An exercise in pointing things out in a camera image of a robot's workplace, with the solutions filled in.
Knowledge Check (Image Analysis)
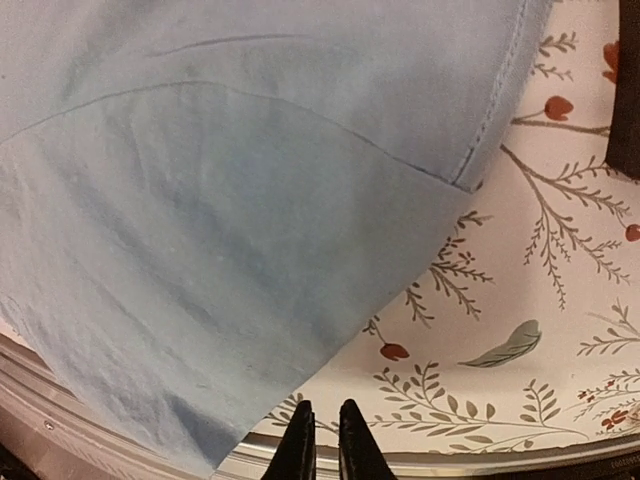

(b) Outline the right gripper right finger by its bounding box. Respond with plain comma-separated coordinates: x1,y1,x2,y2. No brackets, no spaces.
339,399,393,480

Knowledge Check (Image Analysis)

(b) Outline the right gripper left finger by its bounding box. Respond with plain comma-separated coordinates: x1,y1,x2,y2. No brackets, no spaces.
262,400,316,480

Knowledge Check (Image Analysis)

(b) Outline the light blue printed t-shirt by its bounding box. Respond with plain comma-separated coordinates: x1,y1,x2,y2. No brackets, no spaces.
1,1,551,476

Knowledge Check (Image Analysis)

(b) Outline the floral patterned table mat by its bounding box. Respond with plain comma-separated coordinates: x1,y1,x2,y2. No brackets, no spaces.
255,1,639,454

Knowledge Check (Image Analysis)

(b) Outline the black open jewelry box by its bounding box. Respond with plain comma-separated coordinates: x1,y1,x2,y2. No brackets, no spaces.
605,0,639,181

